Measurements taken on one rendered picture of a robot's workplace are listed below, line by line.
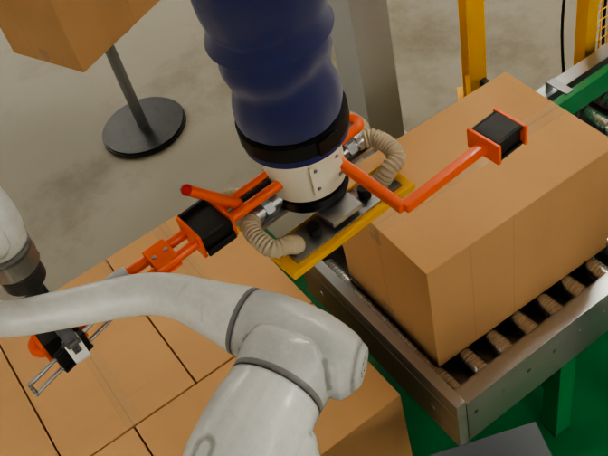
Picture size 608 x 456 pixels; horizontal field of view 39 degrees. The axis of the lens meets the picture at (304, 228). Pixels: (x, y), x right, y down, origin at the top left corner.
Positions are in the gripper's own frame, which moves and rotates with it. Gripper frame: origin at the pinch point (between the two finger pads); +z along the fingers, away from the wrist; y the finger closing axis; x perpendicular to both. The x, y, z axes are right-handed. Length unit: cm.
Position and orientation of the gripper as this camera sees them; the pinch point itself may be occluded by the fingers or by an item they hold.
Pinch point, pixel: (63, 333)
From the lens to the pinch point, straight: 164.9
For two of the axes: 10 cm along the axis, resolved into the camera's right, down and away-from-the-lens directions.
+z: 1.9, 6.5, 7.4
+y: -6.2, -5.1, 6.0
